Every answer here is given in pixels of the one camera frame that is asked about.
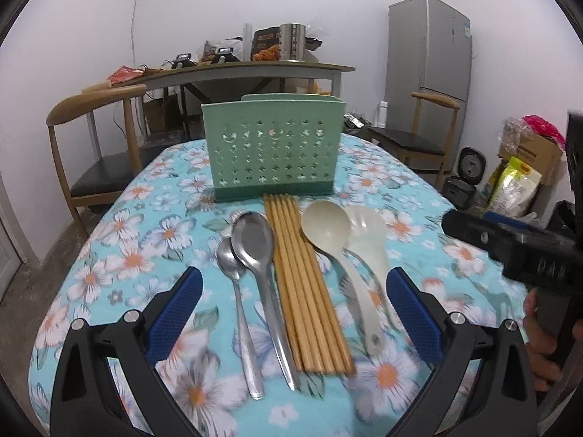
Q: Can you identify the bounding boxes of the wooden chair with curved backrest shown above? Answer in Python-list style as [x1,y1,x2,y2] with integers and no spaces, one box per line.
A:
[46,84,158,228]

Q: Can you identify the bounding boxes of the cardboard box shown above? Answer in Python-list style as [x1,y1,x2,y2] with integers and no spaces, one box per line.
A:
[498,132,563,187]

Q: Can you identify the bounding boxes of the yellow-green rice bag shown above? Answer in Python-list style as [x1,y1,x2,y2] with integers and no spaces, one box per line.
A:
[485,156,543,219]

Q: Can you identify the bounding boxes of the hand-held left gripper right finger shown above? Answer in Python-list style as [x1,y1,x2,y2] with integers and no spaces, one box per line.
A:
[385,266,538,437]

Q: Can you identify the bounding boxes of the pink plastic bag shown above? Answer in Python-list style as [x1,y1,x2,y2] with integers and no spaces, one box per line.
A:
[521,115,566,149]

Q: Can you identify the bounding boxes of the silver refrigerator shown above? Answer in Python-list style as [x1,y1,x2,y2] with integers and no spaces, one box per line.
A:
[385,0,473,139]

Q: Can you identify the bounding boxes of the red snack packet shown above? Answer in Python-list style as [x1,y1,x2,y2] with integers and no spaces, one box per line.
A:
[108,66,143,85]

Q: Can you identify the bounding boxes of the bundle of wooden chopsticks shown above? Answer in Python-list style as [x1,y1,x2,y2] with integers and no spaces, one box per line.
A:
[263,193,357,376]

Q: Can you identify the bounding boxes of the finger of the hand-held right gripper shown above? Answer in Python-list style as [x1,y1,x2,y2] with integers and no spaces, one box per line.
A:
[441,209,515,260]

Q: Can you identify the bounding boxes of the white door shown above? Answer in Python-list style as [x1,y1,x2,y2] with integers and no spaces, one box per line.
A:
[0,182,28,283]

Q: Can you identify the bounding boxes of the black appliance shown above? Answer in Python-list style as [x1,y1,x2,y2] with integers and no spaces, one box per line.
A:
[547,200,575,233]

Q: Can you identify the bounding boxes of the metal canister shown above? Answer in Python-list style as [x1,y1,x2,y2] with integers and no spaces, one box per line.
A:
[279,23,307,61]

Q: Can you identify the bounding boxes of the turquoise floral cloth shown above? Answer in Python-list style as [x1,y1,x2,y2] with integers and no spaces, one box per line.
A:
[28,134,529,437]

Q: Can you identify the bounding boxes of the wall cable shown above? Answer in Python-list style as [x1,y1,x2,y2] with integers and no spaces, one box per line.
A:
[130,0,144,67]

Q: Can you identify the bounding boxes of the wooden armchair with dark seat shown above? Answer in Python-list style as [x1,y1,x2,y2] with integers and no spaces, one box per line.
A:
[367,92,461,187]

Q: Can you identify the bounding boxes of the long wooden desk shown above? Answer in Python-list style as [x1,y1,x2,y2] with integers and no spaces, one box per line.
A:
[82,60,356,139]

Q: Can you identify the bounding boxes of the large metal spoon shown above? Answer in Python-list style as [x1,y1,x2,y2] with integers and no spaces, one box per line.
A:
[231,212,301,391]

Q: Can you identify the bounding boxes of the black rice cooker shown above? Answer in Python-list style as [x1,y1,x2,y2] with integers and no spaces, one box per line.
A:
[443,147,486,211]

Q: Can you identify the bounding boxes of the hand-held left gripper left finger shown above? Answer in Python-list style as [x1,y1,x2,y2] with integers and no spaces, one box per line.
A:
[49,266,204,437]

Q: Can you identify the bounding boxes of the person's right hand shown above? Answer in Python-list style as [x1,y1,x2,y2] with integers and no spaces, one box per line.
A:
[523,291,566,392]

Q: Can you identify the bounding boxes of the green perforated utensil holder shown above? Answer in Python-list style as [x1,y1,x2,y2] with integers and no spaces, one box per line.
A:
[201,94,345,203]

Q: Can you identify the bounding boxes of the white plastic rice spoon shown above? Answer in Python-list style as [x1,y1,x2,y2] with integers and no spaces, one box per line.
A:
[344,205,402,328]

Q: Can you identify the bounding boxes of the small metal spoon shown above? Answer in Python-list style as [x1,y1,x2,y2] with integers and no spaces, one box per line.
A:
[216,237,266,400]

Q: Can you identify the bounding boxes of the crumpled clear plastic bag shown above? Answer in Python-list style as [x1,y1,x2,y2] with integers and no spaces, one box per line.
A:
[501,118,533,146]

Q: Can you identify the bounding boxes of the dark snack box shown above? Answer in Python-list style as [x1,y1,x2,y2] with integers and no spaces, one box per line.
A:
[252,27,281,62]

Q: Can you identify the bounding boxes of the beige plastic ladle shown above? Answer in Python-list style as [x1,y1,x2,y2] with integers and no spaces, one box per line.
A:
[301,200,386,357]

